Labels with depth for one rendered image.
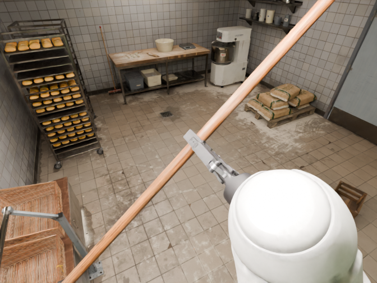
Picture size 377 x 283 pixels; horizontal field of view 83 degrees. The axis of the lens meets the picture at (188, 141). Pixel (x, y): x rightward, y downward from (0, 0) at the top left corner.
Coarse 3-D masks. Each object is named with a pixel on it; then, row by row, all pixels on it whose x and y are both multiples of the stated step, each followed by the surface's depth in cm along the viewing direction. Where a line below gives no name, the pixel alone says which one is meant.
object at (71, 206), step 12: (60, 180) 227; (48, 192) 214; (72, 192) 238; (72, 204) 221; (72, 216) 205; (72, 228) 192; (84, 240) 222; (72, 252) 168; (24, 264) 161; (72, 264) 161; (84, 276) 183
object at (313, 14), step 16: (320, 0) 50; (304, 16) 51; (304, 32) 51; (288, 48) 51; (272, 64) 52; (256, 80) 52; (240, 96) 53; (224, 112) 54; (208, 128) 54; (176, 160) 56; (160, 176) 57; (144, 192) 58; (128, 224) 60; (112, 240) 60; (96, 256) 61; (80, 272) 61
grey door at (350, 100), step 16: (368, 32) 333; (368, 48) 339; (352, 64) 364; (368, 64) 345; (352, 80) 371; (368, 80) 351; (336, 96) 402; (352, 96) 378; (368, 96) 357; (336, 112) 411; (352, 112) 386; (368, 112) 364; (352, 128) 393; (368, 128) 370
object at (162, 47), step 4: (156, 40) 494; (160, 40) 504; (164, 40) 507; (168, 40) 505; (172, 40) 497; (156, 44) 487; (160, 44) 476; (164, 44) 475; (168, 44) 478; (172, 44) 488; (160, 48) 483; (164, 48) 481; (168, 48) 484
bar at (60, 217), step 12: (36, 216) 143; (48, 216) 147; (60, 216) 151; (0, 240) 115; (72, 240) 170; (0, 252) 110; (84, 252) 184; (0, 264) 107; (96, 264) 214; (96, 276) 206
